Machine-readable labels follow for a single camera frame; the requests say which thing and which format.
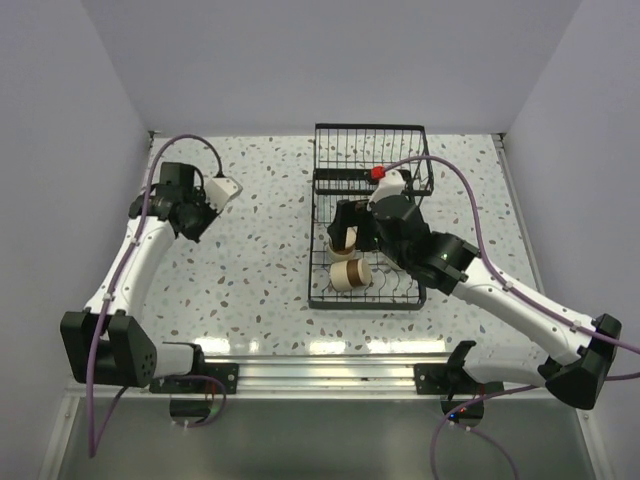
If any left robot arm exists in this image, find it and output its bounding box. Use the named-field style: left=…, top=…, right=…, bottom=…
left=60, top=162, right=242, bottom=393

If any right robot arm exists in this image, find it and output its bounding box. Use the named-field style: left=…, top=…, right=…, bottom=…
left=328, top=195, right=622, bottom=410

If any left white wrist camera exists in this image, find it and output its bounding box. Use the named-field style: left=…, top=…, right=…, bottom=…
left=204, top=177, right=243, bottom=213

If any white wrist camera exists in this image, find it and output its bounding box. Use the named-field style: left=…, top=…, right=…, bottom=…
left=369, top=166, right=406, bottom=203
left=204, top=177, right=243, bottom=213

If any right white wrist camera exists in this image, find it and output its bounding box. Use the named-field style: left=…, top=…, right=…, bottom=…
left=369, top=166, right=406, bottom=203

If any black wire dish rack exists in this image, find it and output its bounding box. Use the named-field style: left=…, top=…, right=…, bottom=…
left=308, top=123, right=429, bottom=311

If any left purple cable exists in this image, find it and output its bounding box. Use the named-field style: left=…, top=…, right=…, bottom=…
left=85, top=134, right=224, bottom=459

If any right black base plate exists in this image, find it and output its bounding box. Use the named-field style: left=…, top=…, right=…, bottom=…
left=413, top=363, right=505, bottom=399

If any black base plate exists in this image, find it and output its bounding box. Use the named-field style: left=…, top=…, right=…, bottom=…
left=148, top=363, right=240, bottom=395
left=413, top=363, right=505, bottom=399

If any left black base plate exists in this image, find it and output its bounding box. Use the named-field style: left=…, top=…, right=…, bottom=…
left=148, top=363, right=240, bottom=395

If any aluminium mounting rail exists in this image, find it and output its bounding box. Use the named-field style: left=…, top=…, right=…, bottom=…
left=64, top=352, right=586, bottom=399

